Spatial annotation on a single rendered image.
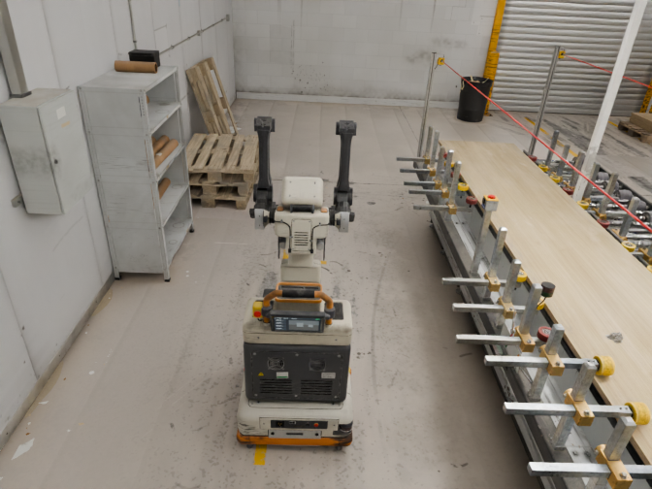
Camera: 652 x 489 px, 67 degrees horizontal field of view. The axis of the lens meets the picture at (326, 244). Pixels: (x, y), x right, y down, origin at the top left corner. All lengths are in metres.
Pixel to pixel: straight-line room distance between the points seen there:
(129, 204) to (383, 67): 6.88
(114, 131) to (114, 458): 2.12
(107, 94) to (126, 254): 1.26
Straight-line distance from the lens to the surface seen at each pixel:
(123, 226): 4.11
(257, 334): 2.44
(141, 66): 4.18
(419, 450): 3.02
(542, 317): 2.81
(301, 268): 2.67
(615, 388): 2.37
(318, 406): 2.76
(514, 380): 2.54
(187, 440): 3.04
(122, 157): 3.86
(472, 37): 10.18
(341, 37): 9.81
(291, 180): 2.50
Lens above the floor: 2.33
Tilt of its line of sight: 30 degrees down
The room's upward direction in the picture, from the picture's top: 3 degrees clockwise
